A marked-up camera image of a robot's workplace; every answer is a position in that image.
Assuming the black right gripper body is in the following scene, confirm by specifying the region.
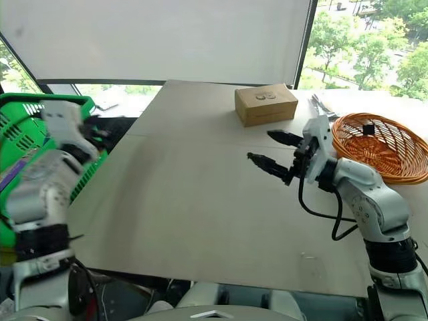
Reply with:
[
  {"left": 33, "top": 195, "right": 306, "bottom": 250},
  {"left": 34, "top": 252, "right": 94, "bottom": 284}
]
[{"left": 284, "top": 135, "right": 318, "bottom": 187}]

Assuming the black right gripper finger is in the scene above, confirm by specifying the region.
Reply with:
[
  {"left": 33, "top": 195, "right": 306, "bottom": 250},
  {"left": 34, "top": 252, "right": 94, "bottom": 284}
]
[
  {"left": 267, "top": 129, "right": 304, "bottom": 149},
  {"left": 246, "top": 152, "right": 292, "bottom": 185}
]

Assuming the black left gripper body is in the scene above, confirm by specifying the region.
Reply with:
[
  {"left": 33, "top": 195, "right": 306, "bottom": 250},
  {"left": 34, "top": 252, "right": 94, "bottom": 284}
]
[{"left": 78, "top": 115, "right": 115, "bottom": 151}]

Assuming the green plastic basket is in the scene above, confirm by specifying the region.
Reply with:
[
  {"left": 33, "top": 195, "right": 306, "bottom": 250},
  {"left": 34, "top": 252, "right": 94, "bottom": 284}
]
[{"left": 0, "top": 92, "right": 110, "bottom": 250}]

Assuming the orange wicker basket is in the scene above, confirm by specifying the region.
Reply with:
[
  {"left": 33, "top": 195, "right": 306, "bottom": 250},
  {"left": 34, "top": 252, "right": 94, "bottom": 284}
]
[{"left": 330, "top": 112, "right": 428, "bottom": 186}]

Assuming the brown cardboard box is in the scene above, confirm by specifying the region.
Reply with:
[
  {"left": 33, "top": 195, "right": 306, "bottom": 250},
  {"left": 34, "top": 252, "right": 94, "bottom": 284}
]
[{"left": 234, "top": 83, "right": 299, "bottom": 128}]

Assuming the dark cutlery bundle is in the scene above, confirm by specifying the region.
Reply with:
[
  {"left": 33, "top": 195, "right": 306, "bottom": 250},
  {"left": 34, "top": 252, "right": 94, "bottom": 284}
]
[{"left": 308, "top": 94, "right": 339, "bottom": 120}]

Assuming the white roller blind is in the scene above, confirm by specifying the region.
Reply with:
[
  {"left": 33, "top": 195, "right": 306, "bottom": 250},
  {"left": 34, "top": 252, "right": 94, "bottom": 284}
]
[{"left": 0, "top": 0, "right": 314, "bottom": 85}]

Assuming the silver robot torso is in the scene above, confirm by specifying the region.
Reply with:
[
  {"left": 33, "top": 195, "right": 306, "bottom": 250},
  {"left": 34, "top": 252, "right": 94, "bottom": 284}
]
[{"left": 132, "top": 282, "right": 307, "bottom": 321}]

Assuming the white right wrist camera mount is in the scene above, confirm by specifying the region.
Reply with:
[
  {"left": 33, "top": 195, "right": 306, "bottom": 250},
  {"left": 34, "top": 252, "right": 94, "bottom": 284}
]
[{"left": 302, "top": 115, "right": 334, "bottom": 184}]

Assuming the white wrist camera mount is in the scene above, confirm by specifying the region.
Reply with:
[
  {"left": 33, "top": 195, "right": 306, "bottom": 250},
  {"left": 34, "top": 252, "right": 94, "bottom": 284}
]
[
  {"left": 302, "top": 115, "right": 334, "bottom": 184},
  {"left": 40, "top": 100, "right": 100, "bottom": 162}
]

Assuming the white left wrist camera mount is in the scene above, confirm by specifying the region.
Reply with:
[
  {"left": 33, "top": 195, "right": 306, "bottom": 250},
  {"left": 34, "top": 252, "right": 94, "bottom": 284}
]
[{"left": 40, "top": 100, "right": 100, "bottom": 162}]

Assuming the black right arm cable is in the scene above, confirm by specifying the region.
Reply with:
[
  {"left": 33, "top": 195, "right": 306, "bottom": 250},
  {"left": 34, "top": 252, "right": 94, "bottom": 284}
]
[{"left": 298, "top": 173, "right": 359, "bottom": 241}]

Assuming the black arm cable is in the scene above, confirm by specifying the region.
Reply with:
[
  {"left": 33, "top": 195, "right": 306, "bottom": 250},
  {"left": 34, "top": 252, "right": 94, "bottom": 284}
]
[
  {"left": 298, "top": 173, "right": 359, "bottom": 241},
  {"left": 68, "top": 257, "right": 102, "bottom": 317}
]

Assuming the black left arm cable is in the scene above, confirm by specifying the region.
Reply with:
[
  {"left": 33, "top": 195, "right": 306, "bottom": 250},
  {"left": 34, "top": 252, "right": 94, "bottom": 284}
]
[{"left": 68, "top": 257, "right": 102, "bottom": 317}]

